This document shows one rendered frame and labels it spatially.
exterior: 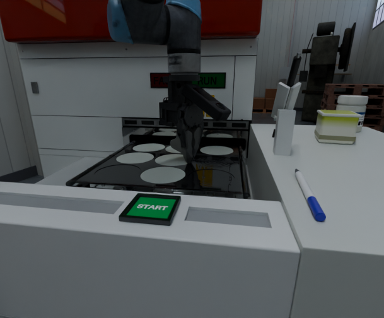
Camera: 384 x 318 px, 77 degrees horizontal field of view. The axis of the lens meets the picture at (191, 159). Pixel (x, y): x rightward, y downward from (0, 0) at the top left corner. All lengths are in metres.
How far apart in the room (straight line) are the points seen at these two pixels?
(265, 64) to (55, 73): 9.34
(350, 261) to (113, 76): 0.82
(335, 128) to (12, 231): 0.59
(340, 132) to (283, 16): 9.63
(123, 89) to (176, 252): 0.71
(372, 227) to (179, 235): 0.19
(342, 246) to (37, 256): 0.30
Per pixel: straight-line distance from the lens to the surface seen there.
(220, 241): 0.24
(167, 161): 0.63
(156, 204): 0.29
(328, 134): 0.62
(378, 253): 0.27
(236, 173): 0.56
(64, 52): 0.99
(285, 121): 0.48
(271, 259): 0.25
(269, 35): 10.14
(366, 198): 0.37
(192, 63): 0.56
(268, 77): 10.01
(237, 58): 0.81
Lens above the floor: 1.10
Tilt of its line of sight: 18 degrees down
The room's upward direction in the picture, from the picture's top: straight up
